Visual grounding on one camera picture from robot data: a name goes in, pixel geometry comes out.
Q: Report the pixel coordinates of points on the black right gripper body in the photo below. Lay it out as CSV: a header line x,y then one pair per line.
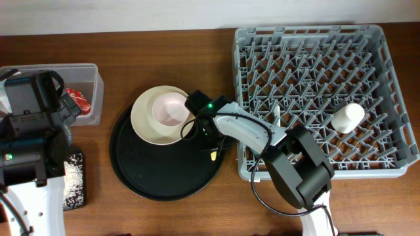
x,y
210,142

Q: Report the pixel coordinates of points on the pink bowl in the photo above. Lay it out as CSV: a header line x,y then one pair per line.
x,y
169,110

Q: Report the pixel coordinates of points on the beige round plate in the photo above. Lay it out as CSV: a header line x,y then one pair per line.
x,y
147,127

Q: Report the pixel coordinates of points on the red candy wrapper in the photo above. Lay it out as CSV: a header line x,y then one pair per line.
x,y
80,100

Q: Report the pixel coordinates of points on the white plastic cup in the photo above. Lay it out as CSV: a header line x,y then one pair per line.
x,y
348,118

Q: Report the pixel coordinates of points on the pile of rice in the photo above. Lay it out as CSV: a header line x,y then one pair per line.
x,y
73,188

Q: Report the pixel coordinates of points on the yellow plastic fork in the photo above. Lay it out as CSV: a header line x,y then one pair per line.
x,y
213,155

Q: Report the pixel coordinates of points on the white plastic fork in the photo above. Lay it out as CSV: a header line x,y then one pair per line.
x,y
277,114

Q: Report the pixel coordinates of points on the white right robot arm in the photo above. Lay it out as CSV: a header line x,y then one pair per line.
x,y
299,169

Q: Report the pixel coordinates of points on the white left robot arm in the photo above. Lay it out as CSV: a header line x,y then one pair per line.
x,y
35,141

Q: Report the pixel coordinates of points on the clear plastic waste bin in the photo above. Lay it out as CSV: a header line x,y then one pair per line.
x,y
83,77

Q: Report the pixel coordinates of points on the grey dishwasher rack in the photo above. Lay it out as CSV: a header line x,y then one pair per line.
x,y
313,71

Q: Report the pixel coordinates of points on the black round tray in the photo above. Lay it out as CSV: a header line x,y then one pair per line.
x,y
162,173

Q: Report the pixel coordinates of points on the black rectangular food tray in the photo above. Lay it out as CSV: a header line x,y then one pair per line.
x,y
77,157

